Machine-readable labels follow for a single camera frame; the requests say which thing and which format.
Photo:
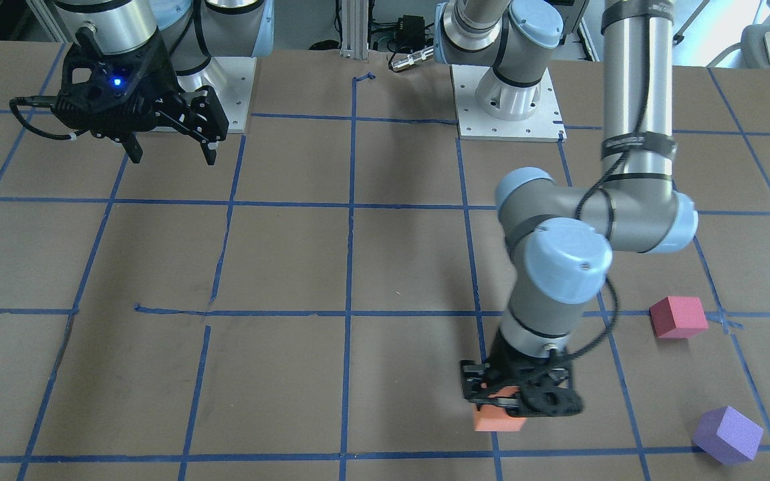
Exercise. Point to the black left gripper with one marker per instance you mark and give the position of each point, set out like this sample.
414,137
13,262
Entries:
507,360

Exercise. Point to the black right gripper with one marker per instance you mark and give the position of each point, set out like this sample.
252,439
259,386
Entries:
160,75

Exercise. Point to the orange foam cube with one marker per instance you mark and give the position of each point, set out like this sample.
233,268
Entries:
488,418

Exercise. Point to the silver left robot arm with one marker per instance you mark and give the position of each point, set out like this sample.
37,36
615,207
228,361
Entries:
561,240

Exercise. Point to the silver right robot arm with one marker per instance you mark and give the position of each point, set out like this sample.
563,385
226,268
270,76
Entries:
193,31

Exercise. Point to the pink foam cube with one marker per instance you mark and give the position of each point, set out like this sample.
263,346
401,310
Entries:
678,317

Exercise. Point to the purple foam cube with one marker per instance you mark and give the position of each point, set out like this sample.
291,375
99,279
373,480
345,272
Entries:
728,436

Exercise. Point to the brown paper mat blue grid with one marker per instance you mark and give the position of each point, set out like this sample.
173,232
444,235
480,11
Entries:
299,310

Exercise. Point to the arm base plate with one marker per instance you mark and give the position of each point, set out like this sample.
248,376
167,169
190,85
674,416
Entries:
489,109
232,78

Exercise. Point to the aluminium frame post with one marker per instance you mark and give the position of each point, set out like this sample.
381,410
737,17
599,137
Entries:
354,28

